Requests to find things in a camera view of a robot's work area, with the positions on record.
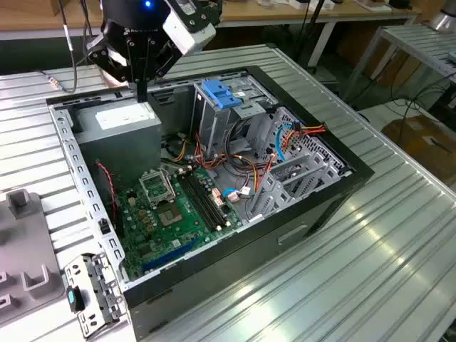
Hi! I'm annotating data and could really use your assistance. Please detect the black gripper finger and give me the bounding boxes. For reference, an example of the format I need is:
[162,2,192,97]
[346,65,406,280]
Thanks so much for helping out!
[86,35,143,103]
[142,35,181,103]

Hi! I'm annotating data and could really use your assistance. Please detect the red orange disk power wire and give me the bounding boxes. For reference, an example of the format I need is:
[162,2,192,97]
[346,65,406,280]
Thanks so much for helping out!
[281,122,328,152]

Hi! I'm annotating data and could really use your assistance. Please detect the grey metal disk bay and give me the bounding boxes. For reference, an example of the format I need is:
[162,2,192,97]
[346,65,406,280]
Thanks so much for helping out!
[245,105,354,222]

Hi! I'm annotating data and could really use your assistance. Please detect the blue plastic drive latch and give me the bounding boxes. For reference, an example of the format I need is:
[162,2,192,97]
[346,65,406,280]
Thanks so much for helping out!
[200,80,244,110]

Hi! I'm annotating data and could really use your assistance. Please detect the grey metal drive cage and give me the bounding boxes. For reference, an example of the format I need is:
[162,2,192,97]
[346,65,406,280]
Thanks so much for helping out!
[190,75,279,157]

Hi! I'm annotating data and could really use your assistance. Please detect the grey power supply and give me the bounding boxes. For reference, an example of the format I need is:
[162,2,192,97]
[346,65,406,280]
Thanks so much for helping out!
[72,98,164,182]

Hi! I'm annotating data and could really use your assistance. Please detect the metal socket cover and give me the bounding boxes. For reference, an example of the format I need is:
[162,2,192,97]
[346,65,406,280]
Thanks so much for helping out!
[138,170,177,209]

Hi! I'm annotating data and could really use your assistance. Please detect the RAM slot white clips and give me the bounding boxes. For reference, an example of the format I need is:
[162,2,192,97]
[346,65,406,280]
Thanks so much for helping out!
[190,165,232,227]
[180,170,222,231]

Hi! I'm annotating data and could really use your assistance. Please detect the CPU socket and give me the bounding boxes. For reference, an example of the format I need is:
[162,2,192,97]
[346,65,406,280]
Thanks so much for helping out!
[156,202,184,228]

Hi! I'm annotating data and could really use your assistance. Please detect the green motherboard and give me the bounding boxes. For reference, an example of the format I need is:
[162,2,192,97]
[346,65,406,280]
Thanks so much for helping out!
[115,165,244,282]

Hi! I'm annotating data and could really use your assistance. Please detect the blue expansion slot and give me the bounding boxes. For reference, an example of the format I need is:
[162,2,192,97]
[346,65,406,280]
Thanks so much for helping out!
[141,237,201,274]

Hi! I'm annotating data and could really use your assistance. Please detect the grey parts rack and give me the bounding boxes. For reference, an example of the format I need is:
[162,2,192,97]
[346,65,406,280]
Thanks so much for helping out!
[0,190,69,327]

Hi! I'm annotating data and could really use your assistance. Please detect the black PC case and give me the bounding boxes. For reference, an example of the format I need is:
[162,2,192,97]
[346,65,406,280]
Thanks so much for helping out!
[46,63,375,342]

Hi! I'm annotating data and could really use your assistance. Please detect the brown box under table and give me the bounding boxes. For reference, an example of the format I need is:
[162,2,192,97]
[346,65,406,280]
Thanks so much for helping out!
[370,46,425,88]

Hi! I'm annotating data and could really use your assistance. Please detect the blue black latch clip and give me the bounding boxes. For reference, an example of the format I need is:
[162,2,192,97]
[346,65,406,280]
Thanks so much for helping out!
[66,286,86,314]

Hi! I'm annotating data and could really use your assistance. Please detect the metal slat side table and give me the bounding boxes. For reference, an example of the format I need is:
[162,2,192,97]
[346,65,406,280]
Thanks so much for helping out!
[341,24,456,104]

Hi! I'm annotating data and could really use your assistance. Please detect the cardboard box on floor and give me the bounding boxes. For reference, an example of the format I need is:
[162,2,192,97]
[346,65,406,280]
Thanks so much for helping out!
[381,115,456,179]

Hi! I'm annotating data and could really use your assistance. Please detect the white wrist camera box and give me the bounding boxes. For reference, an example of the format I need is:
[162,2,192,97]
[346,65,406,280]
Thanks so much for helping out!
[162,0,217,56]

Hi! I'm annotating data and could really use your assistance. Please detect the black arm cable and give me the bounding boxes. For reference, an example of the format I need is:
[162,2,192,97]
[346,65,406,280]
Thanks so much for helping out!
[81,0,90,49]

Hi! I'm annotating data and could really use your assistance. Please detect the grey cable with silver plug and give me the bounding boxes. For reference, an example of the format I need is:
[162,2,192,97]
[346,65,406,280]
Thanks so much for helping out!
[38,0,78,94]

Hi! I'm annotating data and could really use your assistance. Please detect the mixed colour wire bundle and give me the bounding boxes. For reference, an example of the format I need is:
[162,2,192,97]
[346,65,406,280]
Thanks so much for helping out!
[160,131,275,195]

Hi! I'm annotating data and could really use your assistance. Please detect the red black fan wire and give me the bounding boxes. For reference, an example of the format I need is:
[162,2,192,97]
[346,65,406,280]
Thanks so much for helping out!
[94,160,119,231]

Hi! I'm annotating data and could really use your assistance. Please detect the blue SATA wire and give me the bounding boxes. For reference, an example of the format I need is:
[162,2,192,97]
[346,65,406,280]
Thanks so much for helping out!
[222,120,300,200]

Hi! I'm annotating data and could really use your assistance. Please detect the hinged metal slot bracket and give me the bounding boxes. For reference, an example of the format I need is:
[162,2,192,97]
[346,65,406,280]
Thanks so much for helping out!
[63,251,126,339]

